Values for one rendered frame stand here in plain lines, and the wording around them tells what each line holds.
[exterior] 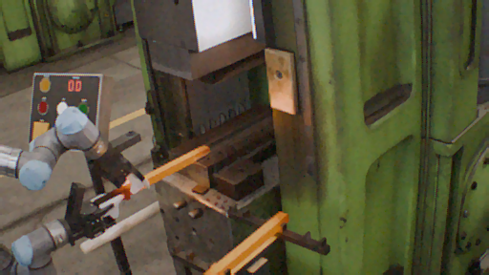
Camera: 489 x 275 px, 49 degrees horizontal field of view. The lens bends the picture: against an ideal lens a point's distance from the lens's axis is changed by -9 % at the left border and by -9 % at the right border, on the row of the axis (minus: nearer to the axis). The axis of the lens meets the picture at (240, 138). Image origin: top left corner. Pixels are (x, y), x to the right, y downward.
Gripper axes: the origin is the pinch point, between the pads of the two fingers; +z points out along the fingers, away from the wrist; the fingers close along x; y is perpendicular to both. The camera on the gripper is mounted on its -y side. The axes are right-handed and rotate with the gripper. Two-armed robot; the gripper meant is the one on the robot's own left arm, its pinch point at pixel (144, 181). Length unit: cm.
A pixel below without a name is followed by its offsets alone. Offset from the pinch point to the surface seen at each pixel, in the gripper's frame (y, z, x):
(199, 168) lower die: -14.1, 11.1, 3.7
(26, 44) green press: -84, 132, -466
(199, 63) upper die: -33.4, -16.9, 7.7
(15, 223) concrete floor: 52, 86, -178
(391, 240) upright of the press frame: -36, 71, 43
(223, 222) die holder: -4.0, 16.9, 19.2
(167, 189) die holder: -4.5, 16.0, -7.4
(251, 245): 0.9, -1.2, 46.7
